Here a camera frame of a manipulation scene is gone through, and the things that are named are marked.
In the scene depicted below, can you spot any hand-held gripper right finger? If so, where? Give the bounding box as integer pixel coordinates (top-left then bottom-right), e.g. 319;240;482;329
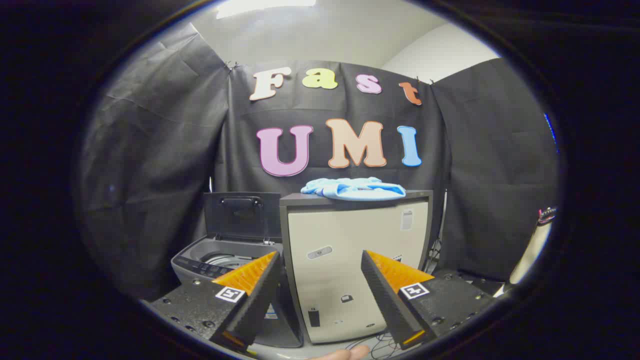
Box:
361;250;499;351

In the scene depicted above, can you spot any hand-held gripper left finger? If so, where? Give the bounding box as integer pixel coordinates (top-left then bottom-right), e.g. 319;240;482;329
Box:
148;251;282;357

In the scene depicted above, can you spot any grey washing machine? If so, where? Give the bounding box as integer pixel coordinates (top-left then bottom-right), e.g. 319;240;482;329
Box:
171;237;304;349

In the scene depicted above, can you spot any light blue shirt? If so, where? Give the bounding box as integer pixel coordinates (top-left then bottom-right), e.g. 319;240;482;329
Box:
300;177;407;202

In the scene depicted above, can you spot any beige cabinet with dark top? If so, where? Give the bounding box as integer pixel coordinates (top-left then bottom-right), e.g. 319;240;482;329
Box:
279;190;434;345

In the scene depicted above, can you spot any cream white object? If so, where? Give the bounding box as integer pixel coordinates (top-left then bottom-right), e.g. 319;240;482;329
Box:
509;206;557;286

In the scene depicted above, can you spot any black backdrop cloth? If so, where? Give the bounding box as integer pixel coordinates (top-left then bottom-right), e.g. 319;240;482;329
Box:
80;22;560;302

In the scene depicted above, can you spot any tangle of floor cables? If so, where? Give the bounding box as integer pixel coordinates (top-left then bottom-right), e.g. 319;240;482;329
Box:
345;331;403;360

